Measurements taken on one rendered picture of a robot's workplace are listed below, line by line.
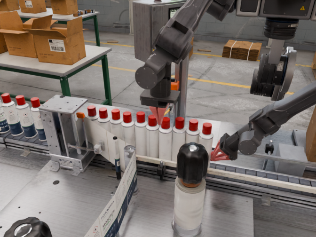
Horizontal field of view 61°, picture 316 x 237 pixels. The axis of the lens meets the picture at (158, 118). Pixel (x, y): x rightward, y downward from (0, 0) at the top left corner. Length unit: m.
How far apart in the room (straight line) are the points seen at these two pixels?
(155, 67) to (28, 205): 0.66
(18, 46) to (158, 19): 2.21
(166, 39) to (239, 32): 5.67
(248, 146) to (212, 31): 5.58
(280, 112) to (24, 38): 2.42
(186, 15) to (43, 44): 2.07
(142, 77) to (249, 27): 5.70
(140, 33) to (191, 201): 0.55
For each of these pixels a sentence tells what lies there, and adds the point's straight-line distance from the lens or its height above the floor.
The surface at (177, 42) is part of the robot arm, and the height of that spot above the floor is 1.42.
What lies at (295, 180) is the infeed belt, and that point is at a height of 0.88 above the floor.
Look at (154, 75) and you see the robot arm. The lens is 0.62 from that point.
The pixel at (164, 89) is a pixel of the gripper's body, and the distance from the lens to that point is 0.71.
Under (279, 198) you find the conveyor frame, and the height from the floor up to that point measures 0.85.
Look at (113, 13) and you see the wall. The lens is 7.21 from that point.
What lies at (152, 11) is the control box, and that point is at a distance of 0.87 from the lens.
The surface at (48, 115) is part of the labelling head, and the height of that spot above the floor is 1.12.
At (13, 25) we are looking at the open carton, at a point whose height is 1.03.
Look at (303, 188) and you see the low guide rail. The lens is 1.08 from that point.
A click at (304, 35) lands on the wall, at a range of 6.32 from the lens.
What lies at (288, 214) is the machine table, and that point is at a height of 0.83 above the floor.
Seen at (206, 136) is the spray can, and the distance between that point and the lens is 0.97.
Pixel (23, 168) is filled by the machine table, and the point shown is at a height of 0.83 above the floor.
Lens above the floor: 1.59
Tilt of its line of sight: 31 degrees down
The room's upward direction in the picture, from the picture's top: straight up
